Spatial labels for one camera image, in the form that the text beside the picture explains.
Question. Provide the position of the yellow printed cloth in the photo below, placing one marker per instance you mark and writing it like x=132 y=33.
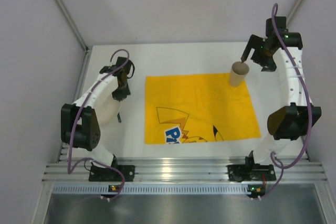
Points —
x=197 y=108

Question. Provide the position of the aluminium mounting rail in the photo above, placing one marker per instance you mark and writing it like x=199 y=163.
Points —
x=178 y=170

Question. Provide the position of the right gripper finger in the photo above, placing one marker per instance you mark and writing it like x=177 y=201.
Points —
x=268 y=67
x=255 y=42

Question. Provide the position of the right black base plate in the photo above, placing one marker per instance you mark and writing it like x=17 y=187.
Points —
x=244 y=172

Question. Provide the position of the cream upturned bowl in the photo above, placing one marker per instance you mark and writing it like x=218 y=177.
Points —
x=107 y=110

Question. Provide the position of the cream paper cup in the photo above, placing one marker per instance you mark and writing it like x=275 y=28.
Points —
x=238 y=72

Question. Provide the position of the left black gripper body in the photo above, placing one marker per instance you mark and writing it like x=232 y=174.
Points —
x=121 y=94

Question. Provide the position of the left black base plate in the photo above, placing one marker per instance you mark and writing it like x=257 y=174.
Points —
x=99 y=174

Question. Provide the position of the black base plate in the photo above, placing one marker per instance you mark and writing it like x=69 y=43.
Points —
x=244 y=172
x=99 y=174

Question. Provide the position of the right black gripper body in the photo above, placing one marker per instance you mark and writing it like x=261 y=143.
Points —
x=254 y=46

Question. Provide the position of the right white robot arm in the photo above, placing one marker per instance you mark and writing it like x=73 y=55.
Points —
x=281 y=52

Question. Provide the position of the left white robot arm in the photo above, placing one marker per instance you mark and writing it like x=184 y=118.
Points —
x=81 y=120

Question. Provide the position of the left aluminium corner post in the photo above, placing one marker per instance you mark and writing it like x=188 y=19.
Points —
x=71 y=23

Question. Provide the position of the metal fork green handle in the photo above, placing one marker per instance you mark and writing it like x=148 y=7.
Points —
x=119 y=118

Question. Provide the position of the slotted cable duct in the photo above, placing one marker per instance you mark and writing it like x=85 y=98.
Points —
x=159 y=189

